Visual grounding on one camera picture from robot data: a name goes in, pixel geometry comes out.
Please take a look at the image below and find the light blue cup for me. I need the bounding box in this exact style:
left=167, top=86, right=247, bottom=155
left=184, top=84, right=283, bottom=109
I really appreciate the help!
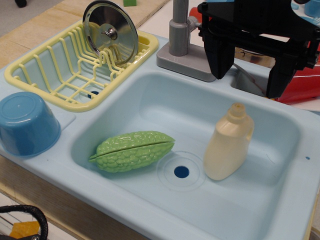
left=291, top=0, right=320, bottom=17

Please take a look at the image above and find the red plastic object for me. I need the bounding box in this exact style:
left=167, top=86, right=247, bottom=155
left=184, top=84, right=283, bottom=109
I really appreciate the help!
left=197, top=0, right=320, bottom=103

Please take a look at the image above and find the green toy bitter melon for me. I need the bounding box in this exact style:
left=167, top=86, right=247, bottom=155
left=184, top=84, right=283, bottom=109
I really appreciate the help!
left=88, top=130, right=175, bottom=173

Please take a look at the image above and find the blue plastic bowl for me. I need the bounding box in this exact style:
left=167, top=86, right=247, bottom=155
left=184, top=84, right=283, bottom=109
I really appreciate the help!
left=0, top=92, right=61, bottom=157

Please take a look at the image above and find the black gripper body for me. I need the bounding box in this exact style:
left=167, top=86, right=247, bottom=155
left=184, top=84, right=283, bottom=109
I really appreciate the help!
left=197, top=0, right=320, bottom=68

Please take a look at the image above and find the yellow plastic drying rack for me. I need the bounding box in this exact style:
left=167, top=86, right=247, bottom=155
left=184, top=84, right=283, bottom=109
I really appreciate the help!
left=4, top=21, right=159, bottom=112

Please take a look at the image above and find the grey toy faucet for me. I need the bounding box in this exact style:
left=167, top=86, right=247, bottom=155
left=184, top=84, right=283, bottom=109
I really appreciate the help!
left=156, top=0, right=216, bottom=82

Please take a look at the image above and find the shiny metal pot lid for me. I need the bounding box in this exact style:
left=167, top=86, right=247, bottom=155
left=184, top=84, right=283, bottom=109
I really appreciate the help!
left=82, top=0, right=139, bottom=66

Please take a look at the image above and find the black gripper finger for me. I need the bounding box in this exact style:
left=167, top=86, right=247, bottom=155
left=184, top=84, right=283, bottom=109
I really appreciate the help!
left=203, top=31, right=235, bottom=79
left=266, top=55, right=297, bottom=98

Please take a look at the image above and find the green block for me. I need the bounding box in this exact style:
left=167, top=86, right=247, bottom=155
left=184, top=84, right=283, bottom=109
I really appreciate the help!
left=123, top=0, right=137, bottom=7

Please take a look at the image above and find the yellow object bottom left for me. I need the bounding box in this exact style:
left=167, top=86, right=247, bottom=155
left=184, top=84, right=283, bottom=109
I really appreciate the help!
left=9, top=221, right=40, bottom=239

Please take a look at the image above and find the cream detergent bottle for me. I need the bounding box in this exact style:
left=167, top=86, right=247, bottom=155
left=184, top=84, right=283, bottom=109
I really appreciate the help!
left=203, top=102, right=255, bottom=181

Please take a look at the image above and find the black cable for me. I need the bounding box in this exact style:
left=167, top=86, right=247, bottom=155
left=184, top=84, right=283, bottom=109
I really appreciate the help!
left=0, top=204, right=49, bottom=240

